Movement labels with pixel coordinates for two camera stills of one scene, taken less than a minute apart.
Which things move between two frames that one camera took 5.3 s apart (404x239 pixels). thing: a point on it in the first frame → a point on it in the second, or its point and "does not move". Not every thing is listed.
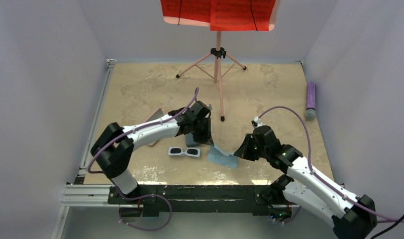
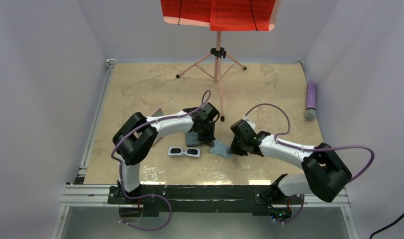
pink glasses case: (158, 113) does not move
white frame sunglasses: (178, 151) does not move
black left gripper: (206, 138) does not move
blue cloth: (217, 157) → (220, 149)
